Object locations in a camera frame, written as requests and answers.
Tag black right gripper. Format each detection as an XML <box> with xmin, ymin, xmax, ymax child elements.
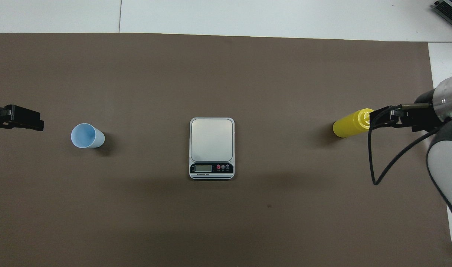
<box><xmin>369</xmin><ymin>89</ymin><xmax>452</xmax><ymax>133</ymax></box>

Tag yellow squeeze bottle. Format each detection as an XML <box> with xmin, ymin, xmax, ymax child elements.
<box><xmin>333</xmin><ymin>108</ymin><xmax>375</xmax><ymax>138</ymax></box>

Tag light blue plastic cup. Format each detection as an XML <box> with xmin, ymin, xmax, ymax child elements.
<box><xmin>71</xmin><ymin>123</ymin><xmax>105</xmax><ymax>149</ymax></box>

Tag silver digital kitchen scale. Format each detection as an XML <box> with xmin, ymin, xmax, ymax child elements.
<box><xmin>189</xmin><ymin>117</ymin><xmax>235</xmax><ymax>181</ymax></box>

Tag brown table mat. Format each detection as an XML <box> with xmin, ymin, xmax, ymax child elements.
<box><xmin>0</xmin><ymin>33</ymin><xmax>452</xmax><ymax>267</ymax></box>

